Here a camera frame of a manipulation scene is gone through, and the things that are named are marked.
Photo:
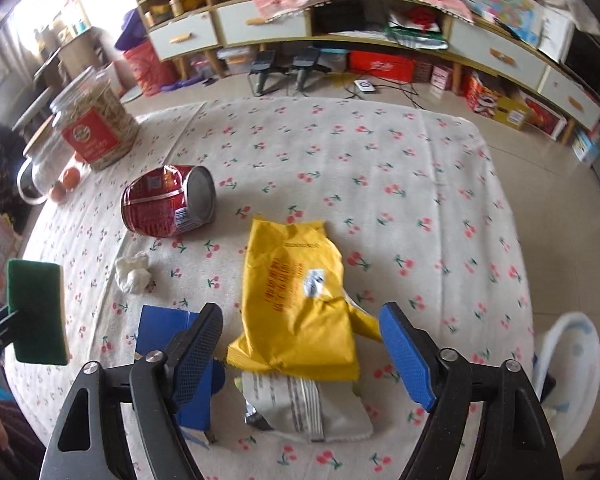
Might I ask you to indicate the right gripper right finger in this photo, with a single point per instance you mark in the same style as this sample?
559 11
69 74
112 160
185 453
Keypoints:
514 439

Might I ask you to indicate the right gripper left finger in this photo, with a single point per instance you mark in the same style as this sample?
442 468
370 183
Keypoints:
89 442

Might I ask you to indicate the yellow green sponge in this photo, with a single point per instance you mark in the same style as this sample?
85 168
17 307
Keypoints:
35 295

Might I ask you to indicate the yellow snack bag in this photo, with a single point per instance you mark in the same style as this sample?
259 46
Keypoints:
296 317

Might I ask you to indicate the white trash bin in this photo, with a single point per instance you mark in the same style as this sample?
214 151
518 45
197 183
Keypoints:
566 376

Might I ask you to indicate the blue cardboard box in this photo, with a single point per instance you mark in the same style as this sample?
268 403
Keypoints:
193 375

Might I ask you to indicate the white crumpled tissue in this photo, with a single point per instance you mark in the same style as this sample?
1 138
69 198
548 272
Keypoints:
132 273

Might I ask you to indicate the silver foil wrapper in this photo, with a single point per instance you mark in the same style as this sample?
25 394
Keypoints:
302 410

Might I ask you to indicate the glass jug wooden lid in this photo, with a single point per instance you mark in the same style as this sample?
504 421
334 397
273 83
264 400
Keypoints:
46 156

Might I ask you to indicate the orange tangerine middle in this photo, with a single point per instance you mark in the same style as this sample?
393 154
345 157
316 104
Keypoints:
71 178

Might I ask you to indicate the crushed red soda can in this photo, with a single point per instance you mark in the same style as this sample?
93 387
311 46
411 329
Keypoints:
169 201

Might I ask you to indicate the red label seed jar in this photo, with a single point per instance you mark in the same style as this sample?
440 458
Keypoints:
90 117

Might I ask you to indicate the cherry print tablecloth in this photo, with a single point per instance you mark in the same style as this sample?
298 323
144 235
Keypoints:
411 199

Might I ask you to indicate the purple hat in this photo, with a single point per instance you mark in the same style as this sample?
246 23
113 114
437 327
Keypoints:
133 32

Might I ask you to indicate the wooden tv cabinet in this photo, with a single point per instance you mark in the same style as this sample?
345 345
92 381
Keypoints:
180 27

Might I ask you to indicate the red cardboard box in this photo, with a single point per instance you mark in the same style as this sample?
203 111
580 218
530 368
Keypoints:
381 65

